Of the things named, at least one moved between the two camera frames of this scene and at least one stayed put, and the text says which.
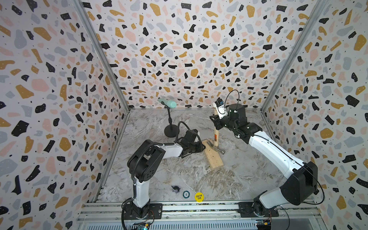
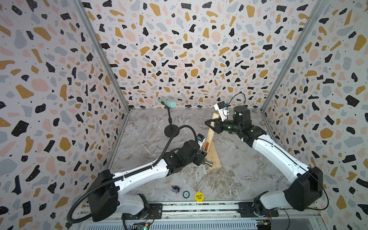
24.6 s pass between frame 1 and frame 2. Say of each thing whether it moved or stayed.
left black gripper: moved
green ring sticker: stayed
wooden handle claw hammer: moved
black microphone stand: stayed
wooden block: stayed
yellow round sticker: stayed
